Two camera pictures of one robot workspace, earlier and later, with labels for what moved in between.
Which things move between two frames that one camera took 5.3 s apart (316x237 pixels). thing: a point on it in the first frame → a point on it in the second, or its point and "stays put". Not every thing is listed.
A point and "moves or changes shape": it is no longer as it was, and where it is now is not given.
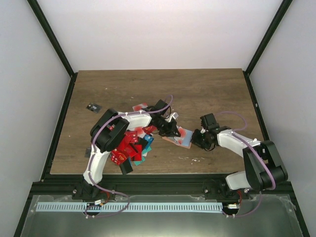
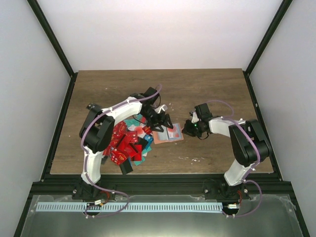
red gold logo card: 149,129 stays put
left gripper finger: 176,132 → 168,121
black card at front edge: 126,167 stays put
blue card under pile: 149,138 stays put
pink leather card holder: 184,140 moves or changes shape
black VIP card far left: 94,107 stays put
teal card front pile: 137,163 stays put
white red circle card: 185,137 moves or changes shape
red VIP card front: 117,157 stays put
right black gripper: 195,140 → 187,130
